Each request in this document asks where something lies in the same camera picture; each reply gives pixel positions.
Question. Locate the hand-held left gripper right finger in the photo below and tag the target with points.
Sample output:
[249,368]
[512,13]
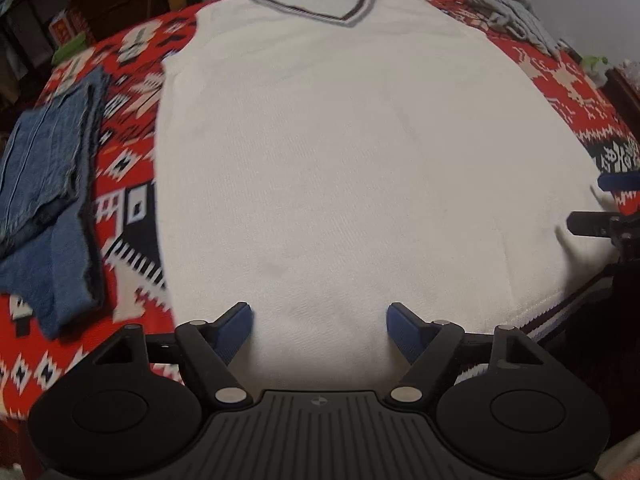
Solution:
[402,332]

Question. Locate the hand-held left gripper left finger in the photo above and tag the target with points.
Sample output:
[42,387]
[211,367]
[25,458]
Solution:
[235,330]

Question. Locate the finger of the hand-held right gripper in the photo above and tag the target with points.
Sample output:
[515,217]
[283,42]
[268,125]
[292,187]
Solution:
[620,182]
[590,224]

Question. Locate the white knit vest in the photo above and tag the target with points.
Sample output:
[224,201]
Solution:
[350,160]

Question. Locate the dark wooden nightstand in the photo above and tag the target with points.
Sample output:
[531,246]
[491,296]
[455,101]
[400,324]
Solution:
[625,95]

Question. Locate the lime green toy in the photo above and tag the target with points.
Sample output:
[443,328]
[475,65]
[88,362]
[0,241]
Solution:
[594,67]

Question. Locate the crumpled grey sweater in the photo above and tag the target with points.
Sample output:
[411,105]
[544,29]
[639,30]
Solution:
[510,5]

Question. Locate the red patterned blanket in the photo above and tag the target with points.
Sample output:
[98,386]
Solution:
[112,132]

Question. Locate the folded blue jeans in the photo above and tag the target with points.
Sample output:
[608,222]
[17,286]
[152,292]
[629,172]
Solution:
[45,160]

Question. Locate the red printed carton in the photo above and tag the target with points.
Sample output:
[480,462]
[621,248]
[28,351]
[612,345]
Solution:
[65,27]

